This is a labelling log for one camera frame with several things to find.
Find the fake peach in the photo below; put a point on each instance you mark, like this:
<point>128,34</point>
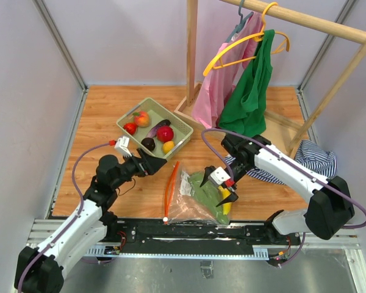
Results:
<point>141,119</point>

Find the green tank top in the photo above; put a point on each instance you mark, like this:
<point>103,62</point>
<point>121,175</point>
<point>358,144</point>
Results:
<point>244,111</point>

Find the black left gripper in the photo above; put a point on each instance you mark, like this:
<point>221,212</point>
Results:
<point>148,164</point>

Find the fake yellow orange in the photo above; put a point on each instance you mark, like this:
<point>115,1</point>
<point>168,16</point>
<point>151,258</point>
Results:
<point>168,146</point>

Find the fake strawberry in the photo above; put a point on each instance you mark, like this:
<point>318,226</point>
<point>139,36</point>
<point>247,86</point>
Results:
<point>130,128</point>

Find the fake dark purple plum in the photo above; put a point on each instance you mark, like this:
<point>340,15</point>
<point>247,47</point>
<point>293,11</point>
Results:
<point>149,143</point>

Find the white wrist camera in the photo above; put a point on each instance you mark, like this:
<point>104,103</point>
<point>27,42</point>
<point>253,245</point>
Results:
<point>219,177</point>
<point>122,145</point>

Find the wooden clothes rack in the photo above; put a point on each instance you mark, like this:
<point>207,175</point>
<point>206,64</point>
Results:
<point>282,130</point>

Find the fake red apple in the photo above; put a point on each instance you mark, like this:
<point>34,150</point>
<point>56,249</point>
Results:
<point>165,134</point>

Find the grey-blue clothes hanger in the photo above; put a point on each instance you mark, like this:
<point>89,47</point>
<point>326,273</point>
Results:
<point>241,24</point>

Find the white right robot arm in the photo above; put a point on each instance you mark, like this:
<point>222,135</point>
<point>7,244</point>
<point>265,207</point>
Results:
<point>329,201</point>

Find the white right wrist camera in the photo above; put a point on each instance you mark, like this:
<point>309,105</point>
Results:
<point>219,177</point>

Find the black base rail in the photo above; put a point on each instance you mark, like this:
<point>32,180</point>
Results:
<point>190,239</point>

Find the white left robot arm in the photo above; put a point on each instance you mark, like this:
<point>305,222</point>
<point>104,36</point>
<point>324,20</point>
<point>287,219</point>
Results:
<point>45,267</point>

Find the light green plastic basket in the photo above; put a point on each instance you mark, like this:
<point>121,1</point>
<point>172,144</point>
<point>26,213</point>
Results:
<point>157,113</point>

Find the blue striped cloth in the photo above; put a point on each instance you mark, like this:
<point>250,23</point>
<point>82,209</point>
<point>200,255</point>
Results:
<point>308,154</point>

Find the fake purple eggplant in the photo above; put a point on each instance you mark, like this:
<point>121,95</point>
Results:
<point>153,131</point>

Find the fake yellow banana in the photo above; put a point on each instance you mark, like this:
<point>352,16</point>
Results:
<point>226,207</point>

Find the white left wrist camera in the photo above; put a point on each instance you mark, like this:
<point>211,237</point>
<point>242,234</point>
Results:
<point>122,145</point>

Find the fake green leafy vegetable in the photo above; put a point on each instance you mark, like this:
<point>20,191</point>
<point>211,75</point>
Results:
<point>207,197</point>

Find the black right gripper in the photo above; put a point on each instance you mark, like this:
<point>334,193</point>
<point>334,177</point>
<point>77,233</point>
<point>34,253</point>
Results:
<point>231,198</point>

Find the pink shirt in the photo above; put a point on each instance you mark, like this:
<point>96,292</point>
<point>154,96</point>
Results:
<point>218,85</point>

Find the clear zip top bag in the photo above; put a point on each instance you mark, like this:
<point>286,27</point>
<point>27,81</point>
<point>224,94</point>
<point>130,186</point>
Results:
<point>184,199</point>

